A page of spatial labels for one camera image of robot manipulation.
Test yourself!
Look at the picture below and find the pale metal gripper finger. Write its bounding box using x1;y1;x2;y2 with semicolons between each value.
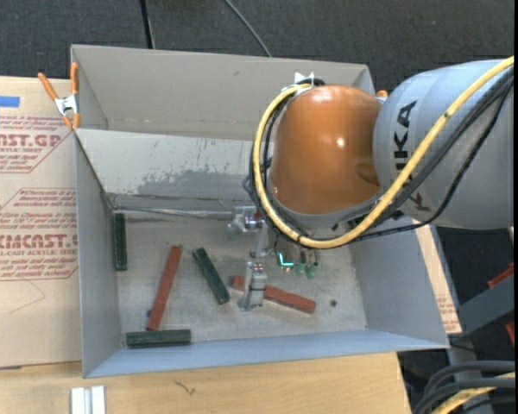
237;261;269;313
226;204;265;235

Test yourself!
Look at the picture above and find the red-brown flat block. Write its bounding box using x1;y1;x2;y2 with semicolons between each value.
229;274;318;316
146;244;185;332

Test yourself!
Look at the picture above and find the dark green flat block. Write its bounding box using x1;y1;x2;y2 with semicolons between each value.
113;212;129;273
191;247;231;306
125;328;193;348

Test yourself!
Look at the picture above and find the grey metal bin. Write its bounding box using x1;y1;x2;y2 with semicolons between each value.
70;44;451;380

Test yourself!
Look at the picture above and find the brown cardboard board, red print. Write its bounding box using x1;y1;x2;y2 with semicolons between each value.
0;74;464;373

